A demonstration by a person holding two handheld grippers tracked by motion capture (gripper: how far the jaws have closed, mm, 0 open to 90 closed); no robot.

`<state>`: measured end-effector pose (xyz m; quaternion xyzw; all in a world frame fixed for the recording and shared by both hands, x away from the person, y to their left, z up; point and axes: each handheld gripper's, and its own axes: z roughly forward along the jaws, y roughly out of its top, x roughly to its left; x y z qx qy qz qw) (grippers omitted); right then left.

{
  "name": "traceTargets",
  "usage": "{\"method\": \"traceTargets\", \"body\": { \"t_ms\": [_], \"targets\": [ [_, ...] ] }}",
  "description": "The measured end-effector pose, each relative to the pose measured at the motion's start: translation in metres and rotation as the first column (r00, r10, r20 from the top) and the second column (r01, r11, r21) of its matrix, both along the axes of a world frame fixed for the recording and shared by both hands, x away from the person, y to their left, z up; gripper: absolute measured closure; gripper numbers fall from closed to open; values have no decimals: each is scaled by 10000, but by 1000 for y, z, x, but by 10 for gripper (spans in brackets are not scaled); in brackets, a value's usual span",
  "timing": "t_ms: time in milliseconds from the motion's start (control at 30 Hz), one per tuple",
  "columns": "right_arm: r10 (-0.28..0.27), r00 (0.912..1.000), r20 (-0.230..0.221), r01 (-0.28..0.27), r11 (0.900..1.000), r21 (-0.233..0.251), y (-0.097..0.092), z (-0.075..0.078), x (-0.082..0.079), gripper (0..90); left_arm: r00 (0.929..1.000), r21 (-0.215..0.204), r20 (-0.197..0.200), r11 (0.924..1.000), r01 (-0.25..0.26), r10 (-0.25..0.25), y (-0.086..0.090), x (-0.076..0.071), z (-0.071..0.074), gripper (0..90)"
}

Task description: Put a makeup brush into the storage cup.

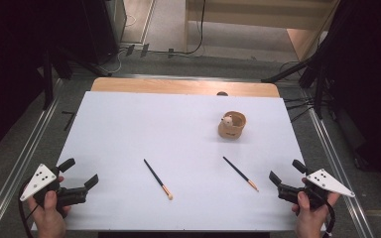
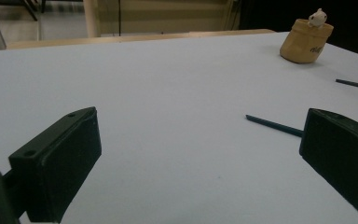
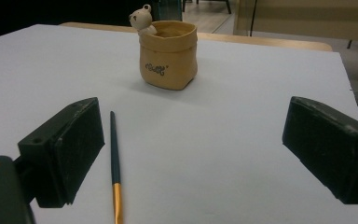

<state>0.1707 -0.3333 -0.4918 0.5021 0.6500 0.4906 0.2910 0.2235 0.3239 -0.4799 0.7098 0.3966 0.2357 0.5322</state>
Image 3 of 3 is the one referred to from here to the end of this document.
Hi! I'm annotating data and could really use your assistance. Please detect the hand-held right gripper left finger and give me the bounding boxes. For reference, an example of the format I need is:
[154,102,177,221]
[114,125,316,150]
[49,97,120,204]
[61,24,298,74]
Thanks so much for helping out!
[17,96,106,209]

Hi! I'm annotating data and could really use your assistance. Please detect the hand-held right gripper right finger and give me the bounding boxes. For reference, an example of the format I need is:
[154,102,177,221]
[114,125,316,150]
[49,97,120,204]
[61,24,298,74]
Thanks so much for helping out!
[282,95,358,205]

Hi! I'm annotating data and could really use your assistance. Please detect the dark brush with gold ferrule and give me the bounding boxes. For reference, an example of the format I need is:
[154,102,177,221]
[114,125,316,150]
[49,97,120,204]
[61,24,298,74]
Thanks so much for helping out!
[109,110,125,224]

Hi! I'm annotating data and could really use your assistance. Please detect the tan ceramic bear pen holder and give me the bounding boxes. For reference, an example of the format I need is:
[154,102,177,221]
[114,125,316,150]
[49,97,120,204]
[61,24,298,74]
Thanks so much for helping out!
[128,3,199,91]

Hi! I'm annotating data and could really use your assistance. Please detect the white table board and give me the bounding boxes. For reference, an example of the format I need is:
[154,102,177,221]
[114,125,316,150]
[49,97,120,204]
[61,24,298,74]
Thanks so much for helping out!
[0,23,358,224]

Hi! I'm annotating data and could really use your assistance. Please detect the wooden partition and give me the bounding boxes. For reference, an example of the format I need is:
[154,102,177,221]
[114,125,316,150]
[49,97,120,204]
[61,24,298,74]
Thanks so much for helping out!
[233,0,358,43]

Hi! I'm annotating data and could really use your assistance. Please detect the black cabinet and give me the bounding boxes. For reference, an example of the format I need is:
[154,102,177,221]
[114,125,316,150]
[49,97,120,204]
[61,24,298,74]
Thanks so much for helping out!
[151,0,184,22]

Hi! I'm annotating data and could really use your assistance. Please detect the dark chair legs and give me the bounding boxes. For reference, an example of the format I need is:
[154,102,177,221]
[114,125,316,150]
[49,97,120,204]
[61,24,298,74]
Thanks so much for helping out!
[181,0,233,15]

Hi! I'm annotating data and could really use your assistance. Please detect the black hanging cable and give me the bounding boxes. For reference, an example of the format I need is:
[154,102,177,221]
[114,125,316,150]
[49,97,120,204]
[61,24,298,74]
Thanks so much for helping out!
[249,0,259,37]

